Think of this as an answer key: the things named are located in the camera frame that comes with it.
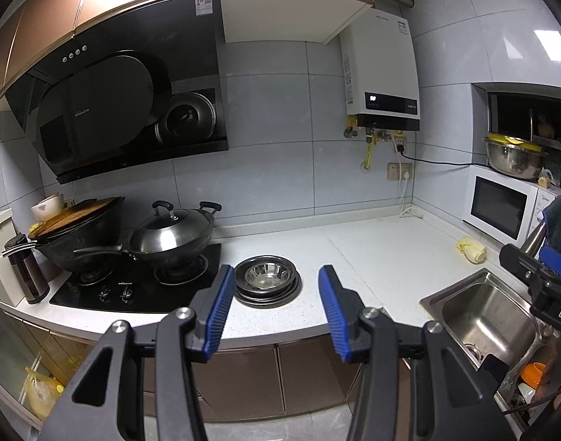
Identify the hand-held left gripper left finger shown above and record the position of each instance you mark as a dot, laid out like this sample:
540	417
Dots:
218	312

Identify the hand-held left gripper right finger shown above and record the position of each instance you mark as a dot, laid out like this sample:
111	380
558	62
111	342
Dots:
333	312

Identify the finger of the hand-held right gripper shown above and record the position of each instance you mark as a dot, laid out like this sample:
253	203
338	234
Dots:
519	264
558	262

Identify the stainless steel plate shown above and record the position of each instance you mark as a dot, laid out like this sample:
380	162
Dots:
243	295

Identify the stack of steel bowls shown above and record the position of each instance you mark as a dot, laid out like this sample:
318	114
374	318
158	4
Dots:
262	304

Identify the stainless steel bowl with label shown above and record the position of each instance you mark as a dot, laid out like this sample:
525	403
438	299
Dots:
264	275

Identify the steel faucet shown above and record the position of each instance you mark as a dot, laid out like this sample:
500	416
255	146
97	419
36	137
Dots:
533	241

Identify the napa cabbage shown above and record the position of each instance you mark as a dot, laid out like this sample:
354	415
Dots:
471	249

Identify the stainless steel sink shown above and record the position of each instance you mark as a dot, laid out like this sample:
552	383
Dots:
487	312

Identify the white microwave oven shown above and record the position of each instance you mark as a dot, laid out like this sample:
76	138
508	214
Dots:
499	202

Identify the steel wok with lid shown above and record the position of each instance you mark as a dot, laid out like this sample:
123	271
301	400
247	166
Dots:
188	250

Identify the orange plastic cup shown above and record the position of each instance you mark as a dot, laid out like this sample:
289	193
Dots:
532	374

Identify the small pale yellow object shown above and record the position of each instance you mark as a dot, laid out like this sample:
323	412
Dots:
545	180

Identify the black gas stove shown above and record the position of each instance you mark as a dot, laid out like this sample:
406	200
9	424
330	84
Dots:
138	291

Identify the steel wok lid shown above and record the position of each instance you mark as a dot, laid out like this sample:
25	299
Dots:
170	234

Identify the large steel basin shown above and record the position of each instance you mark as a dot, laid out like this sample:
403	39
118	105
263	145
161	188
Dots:
515	163

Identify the yellow lid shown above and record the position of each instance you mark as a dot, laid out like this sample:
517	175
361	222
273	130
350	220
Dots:
510	139

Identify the large black iron wok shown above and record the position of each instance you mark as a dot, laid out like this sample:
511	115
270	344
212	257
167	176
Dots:
78	252

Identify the wooden wok lid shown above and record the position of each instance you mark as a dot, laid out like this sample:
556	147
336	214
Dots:
73	218

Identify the dark thermos bottle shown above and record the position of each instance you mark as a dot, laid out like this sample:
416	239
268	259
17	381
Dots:
30	275

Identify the yellow plastic bag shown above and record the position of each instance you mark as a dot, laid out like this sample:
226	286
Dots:
41	395

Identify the white ceramic bowl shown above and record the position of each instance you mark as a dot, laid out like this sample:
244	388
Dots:
46	206

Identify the black range hood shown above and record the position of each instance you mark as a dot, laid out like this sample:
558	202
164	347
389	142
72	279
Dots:
101	101

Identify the white water heater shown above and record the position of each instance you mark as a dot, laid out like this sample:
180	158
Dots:
381	64

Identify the wall power outlet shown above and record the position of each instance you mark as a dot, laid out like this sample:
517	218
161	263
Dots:
401	142
400	172

